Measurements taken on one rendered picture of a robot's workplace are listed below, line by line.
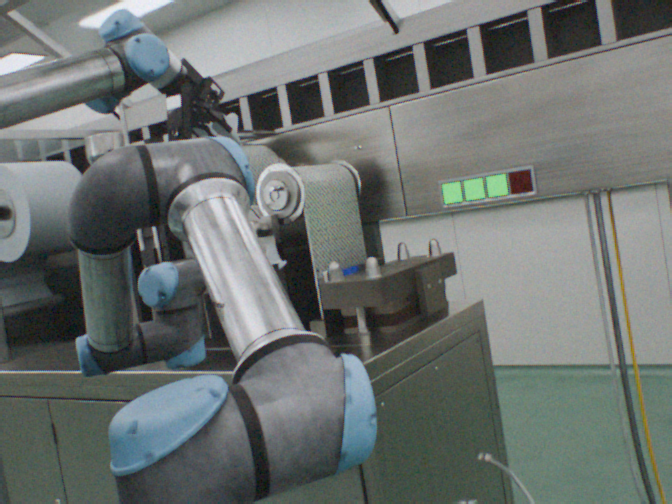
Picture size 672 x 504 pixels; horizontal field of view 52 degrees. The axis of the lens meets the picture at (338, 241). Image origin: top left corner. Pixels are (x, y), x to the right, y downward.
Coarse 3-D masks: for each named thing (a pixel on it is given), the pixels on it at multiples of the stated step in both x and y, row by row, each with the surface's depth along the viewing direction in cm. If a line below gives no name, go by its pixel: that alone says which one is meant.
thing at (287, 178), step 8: (272, 176) 164; (280, 176) 162; (288, 176) 161; (264, 184) 165; (288, 184) 161; (296, 184) 161; (296, 192) 160; (296, 200) 161; (264, 208) 166; (288, 208) 162; (280, 216) 164; (288, 216) 164
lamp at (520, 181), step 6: (510, 174) 165; (516, 174) 164; (522, 174) 163; (528, 174) 163; (510, 180) 165; (516, 180) 164; (522, 180) 164; (528, 180) 163; (516, 186) 165; (522, 186) 164; (528, 186) 163; (516, 192) 165
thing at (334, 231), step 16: (320, 208) 167; (336, 208) 172; (352, 208) 179; (320, 224) 166; (336, 224) 172; (352, 224) 178; (320, 240) 165; (336, 240) 171; (352, 240) 177; (320, 256) 165; (336, 256) 170; (352, 256) 176; (320, 272) 164
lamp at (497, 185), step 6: (504, 174) 166; (486, 180) 169; (492, 180) 168; (498, 180) 167; (504, 180) 166; (492, 186) 168; (498, 186) 167; (504, 186) 166; (492, 192) 168; (498, 192) 167; (504, 192) 167
